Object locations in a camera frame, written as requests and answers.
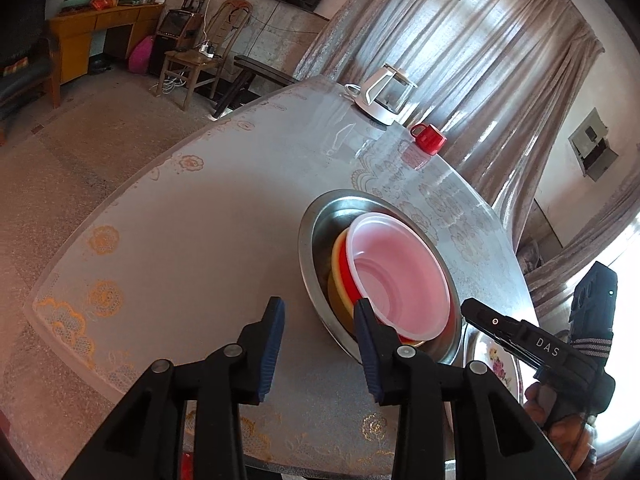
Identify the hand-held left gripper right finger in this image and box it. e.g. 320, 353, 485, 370
353, 299, 576, 480

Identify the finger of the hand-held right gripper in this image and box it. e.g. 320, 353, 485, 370
461, 298, 521, 348
472, 322, 538, 367

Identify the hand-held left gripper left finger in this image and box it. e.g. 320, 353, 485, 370
65, 296, 286, 480

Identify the small white rose plate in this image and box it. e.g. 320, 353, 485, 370
465, 327, 523, 406

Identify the yellow plastic bowl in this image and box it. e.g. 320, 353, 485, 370
327, 230, 426, 346

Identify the red plastic bowl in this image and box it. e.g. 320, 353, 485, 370
332, 212, 451, 343

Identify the stainless steel bowl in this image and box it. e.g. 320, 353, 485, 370
298, 188, 463, 365

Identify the person's right hand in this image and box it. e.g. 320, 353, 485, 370
522, 382, 597, 476

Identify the grey patterned cushion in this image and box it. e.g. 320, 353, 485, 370
517, 242, 546, 273

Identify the narrow sheer beige curtain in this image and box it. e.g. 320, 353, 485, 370
520, 200, 640, 311

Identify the red mug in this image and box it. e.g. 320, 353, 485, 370
410, 122, 447, 155

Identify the white glass kettle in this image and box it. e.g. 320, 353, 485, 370
345, 63, 418, 126

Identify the wide sheer beige curtain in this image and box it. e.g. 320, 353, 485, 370
292, 0, 606, 251

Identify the black bench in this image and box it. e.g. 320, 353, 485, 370
212, 55, 296, 118

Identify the wooden chair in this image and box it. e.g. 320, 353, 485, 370
162, 0, 253, 111

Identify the pink bag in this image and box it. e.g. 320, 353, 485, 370
127, 35, 155, 73

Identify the black speaker box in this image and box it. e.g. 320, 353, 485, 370
150, 9, 198, 76

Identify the wooden desk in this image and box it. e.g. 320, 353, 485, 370
47, 2, 166, 108

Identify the dark sofa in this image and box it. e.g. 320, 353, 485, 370
0, 0, 56, 111

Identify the wall electrical panel box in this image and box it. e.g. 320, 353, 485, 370
568, 108, 613, 182

